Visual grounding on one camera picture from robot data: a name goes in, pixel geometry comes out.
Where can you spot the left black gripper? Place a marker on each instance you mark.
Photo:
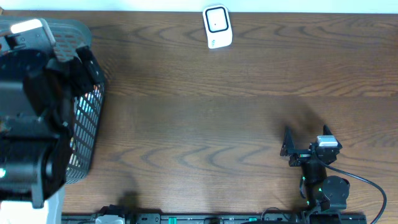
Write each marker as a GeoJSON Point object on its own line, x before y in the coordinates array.
{"type": "Point", "coordinates": [73, 74]}

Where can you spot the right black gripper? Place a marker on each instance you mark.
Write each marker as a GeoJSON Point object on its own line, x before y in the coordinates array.
{"type": "Point", "coordinates": [300, 155]}

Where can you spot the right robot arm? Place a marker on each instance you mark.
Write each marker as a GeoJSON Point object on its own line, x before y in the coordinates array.
{"type": "Point", "coordinates": [327, 193]}

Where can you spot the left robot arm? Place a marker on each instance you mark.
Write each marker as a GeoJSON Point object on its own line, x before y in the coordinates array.
{"type": "Point", "coordinates": [50, 111]}

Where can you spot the white barcode scanner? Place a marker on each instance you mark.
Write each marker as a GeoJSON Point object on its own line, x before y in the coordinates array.
{"type": "Point", "coordinates": [217, 26]}

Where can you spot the grey plastic mesh basket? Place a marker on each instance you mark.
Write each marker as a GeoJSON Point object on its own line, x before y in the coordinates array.
{"type": "Point", "coordinates": [70, 35]}

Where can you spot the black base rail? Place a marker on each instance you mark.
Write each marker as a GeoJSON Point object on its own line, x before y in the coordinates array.
{"type": "Point", "coordinates": [155, 218]}

